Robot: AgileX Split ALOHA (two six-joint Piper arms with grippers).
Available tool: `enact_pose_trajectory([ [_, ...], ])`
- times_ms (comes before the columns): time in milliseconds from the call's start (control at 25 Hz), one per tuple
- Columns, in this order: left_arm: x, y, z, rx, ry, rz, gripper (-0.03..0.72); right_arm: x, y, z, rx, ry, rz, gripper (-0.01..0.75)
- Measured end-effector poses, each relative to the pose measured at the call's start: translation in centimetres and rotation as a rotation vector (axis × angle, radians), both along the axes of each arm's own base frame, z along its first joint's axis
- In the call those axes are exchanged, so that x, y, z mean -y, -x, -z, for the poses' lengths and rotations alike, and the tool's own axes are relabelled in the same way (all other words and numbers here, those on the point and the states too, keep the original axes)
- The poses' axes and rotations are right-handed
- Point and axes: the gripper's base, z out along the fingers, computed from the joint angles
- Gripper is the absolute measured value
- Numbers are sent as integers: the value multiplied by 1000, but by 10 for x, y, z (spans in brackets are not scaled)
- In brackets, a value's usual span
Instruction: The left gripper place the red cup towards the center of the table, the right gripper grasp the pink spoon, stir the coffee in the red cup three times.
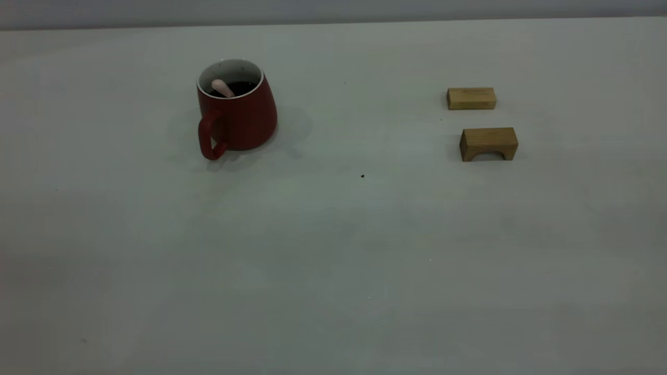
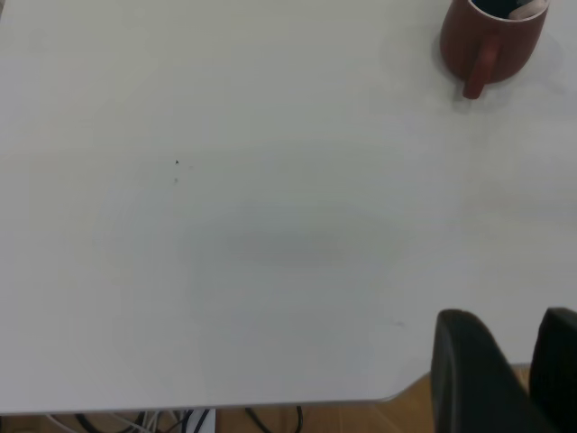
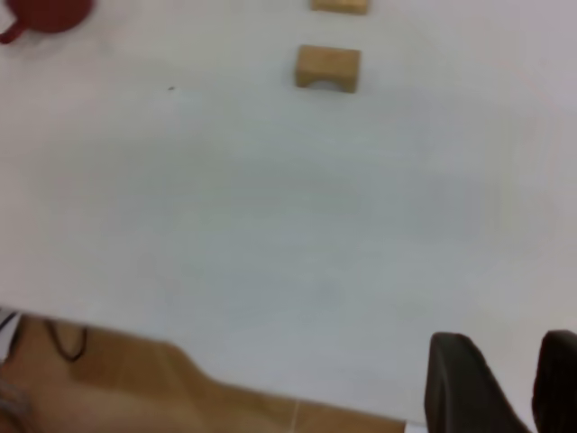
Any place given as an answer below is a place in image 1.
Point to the flat rectangular wooden block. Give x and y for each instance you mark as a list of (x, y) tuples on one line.
[(471, 99)]

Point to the arched wooden block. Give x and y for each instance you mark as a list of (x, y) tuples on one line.
[(487, 138)]

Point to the red cup with white interior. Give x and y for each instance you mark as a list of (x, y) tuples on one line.
[(245, 120)]

